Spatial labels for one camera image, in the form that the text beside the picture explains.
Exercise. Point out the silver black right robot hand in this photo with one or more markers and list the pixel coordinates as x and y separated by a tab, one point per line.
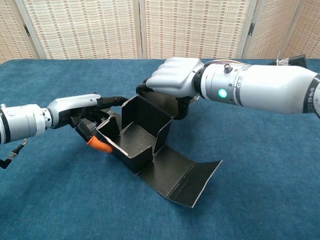
175	75

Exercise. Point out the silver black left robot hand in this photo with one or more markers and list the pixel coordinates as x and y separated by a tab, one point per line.
65	110

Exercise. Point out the black cardboard folding box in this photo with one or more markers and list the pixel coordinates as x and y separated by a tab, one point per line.
135	140

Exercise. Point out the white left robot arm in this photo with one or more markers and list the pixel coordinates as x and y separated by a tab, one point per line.
20	122

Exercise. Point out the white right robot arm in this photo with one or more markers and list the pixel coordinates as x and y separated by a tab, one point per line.
270	87

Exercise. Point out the orange rubber finger cot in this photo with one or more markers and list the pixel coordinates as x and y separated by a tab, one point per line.
100	145

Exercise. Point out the woven bamboo screen panel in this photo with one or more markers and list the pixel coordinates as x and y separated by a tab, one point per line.
10	30
82	27
195	27
272	27
307	32

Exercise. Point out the black screen hinge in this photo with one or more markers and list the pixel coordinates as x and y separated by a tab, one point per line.
252	28
26	30

